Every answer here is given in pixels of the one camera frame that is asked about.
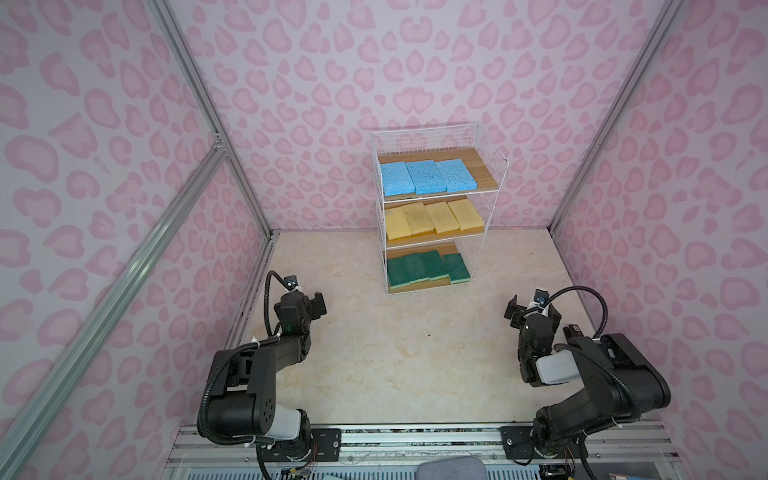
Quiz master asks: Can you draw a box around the green sponge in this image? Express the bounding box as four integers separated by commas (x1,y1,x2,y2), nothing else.
419,250,449,281
442,253,471,284

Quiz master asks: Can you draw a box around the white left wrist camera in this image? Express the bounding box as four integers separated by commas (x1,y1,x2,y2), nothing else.
282,275,300,292

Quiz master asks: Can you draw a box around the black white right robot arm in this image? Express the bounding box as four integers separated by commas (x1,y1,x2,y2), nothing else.
501,287,672,466

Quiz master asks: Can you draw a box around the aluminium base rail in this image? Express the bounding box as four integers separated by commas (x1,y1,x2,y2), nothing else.
161,421,691,480

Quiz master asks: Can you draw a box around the white wire wooden shelf rack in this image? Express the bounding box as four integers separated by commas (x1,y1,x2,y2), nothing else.
371,123,509,295

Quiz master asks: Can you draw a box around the blue sponge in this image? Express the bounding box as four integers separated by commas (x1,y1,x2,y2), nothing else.
406,160,447,196
380,162,415,197
436,159,477,193

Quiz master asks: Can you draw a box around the green scouring pad front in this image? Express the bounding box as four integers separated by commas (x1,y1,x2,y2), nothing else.
403,253,430,284

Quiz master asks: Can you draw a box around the grey chair back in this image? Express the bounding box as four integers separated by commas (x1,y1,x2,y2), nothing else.
414,456,487,480

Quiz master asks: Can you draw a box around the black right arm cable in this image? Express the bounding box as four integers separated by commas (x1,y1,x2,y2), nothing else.
527,285,643,421

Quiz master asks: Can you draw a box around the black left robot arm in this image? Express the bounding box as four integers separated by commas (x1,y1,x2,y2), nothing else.
197,290,327,461

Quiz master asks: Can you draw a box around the small yellow sponge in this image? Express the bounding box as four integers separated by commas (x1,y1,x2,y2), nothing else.
385,207,413,241

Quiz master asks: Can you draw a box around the green scouring pad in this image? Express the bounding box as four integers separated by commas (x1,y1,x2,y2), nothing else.
403,253,430,284
387,257,411,289

